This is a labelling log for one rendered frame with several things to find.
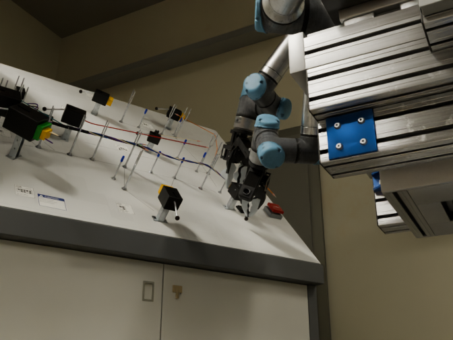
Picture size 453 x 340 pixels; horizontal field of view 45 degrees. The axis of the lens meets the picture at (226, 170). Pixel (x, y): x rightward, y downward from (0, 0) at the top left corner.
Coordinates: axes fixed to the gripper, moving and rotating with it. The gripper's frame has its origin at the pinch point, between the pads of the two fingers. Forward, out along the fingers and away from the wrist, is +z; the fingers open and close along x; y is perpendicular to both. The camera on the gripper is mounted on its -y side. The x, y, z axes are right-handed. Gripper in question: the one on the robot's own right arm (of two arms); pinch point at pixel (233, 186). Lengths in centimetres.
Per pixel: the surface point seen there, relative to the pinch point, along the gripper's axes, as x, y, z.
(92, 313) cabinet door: 54, -27, 39
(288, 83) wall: -138, 151, -77
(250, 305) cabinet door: 3.6, -27.3, 34.1
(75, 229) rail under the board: 62, -22, 19
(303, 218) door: -132, 98, 13
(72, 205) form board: 61, -14, 14
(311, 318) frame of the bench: -22, -30, 36
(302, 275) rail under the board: -15.2, -27.4, 23.0
